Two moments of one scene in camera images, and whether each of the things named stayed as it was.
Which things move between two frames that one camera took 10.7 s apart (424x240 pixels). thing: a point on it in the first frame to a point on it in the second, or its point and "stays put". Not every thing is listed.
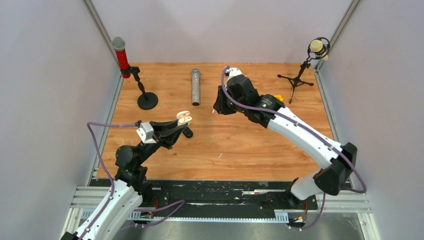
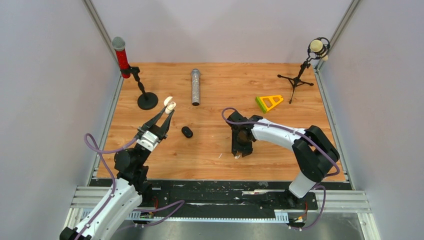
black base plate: (225, 195) stays put
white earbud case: (183, 117) to (170, 105)
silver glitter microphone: (195, 87) stays put
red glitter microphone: (118, 44) stays put
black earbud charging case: (187, 132) stays put
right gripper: (219, 106) to (236, 148)
